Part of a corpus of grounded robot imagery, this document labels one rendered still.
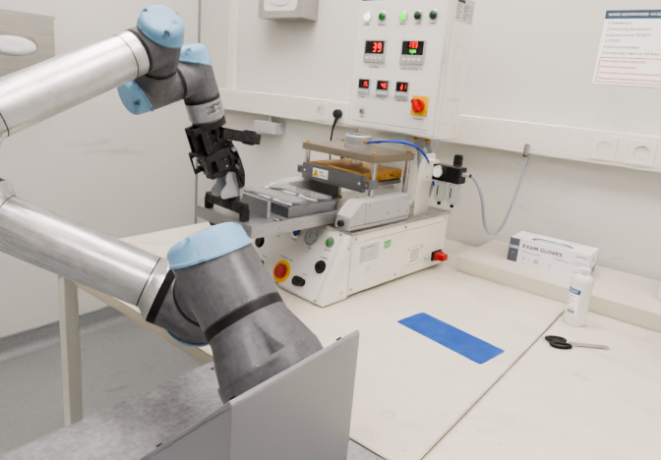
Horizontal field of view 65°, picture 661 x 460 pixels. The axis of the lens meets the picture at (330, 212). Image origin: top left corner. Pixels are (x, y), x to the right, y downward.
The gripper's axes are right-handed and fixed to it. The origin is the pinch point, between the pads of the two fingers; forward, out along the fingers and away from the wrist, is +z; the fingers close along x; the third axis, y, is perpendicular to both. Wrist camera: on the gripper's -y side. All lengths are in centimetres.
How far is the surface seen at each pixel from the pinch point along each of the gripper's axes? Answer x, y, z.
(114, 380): -96, 23, 98
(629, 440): 83, -9, 30
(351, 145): 1.0, -38.7, 2.2
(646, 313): 73, -60, 45
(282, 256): -1.7, -9.2, 22.5
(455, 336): 46, -17, 33
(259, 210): 4.6, -1.5, 3.0
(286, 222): 11.0, -3.8, 5.7
